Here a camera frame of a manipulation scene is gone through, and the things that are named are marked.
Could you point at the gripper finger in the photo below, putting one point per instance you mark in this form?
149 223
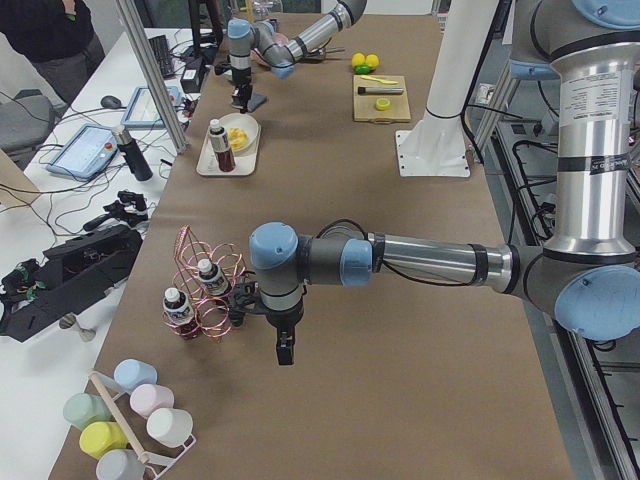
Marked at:
247 105
290 345
237 102
282 348

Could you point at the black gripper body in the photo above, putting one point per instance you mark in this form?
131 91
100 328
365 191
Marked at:
284 320
241 75

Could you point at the white round plate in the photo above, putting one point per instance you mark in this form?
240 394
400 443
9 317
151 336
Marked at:
244 121

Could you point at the glazed donut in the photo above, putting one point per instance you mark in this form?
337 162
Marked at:
238 138

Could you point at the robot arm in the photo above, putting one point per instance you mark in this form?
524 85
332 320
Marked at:
244 37
583 276

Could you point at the tea bottle on tray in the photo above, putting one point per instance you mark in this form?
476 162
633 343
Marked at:
220 145

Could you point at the grey folded cloth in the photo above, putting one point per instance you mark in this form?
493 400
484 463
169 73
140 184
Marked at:
256 101

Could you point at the pink bowl with ice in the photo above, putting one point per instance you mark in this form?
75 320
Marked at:
270 52

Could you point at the wooden glass tree stand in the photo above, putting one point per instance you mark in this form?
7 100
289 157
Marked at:
251 10

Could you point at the upper bottle in rack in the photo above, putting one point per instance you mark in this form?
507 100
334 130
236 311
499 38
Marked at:
213 279

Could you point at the bottle in rack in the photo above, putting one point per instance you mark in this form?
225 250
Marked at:
179 314
213 279

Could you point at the metal scoop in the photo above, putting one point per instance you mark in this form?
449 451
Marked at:
320 54

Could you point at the black keyboard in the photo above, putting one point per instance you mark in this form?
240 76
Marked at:
162 54

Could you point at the far teach pendant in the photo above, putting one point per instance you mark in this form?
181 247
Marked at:
141 111

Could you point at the teach pendant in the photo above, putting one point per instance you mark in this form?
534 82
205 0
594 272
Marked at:
141 111
86 154

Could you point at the lower bottle in rack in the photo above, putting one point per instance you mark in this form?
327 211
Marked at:
179 314

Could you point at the steel cylinder black cap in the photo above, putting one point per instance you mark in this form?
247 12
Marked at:
365 90

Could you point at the black thermos bottle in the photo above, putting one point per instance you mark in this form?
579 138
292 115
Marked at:
132 154

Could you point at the yellow lemon near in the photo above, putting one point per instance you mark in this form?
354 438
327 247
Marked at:
358 59

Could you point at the yellow lemon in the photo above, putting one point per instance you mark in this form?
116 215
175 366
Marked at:
372 61
358 59

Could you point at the wooden cutting board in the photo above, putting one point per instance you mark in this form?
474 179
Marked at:
364 106

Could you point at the green lime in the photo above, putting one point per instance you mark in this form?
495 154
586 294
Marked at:
362 69

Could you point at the yellow plastic knife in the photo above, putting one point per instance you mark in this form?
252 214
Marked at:
379 80

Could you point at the computer mouse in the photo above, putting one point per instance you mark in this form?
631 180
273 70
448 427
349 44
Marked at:
111 102

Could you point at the yellow lemon far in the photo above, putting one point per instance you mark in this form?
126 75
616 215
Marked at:
372 61

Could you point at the half lemon slice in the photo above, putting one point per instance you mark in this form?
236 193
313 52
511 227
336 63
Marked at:
383 104

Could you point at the white cup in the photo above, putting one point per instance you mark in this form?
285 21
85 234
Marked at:
171 427

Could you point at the pink cup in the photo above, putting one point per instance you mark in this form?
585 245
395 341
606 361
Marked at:
147 398

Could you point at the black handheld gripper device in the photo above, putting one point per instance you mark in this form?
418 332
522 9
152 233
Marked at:
130 208

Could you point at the blue cup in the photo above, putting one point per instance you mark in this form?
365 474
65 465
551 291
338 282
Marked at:
132 373

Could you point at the near teach pendant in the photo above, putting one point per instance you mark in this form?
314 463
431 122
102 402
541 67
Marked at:
86 154

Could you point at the white cup rack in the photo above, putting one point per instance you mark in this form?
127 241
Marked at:
162 458

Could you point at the person in dark clothes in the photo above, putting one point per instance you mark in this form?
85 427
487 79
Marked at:
59 40

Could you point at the grey cup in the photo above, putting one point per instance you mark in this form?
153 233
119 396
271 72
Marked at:
120 464

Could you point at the yellow cup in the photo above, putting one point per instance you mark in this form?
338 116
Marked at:
100 437

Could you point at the aluminium frame post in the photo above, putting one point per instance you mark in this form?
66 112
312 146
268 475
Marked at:
136 34

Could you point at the copper wire bottle rack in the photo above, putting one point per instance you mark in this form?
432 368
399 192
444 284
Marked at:
197 302

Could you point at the wooden rack handle rod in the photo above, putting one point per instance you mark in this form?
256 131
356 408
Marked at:
96 379

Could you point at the white camera pole base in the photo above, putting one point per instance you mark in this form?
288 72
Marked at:
436 147

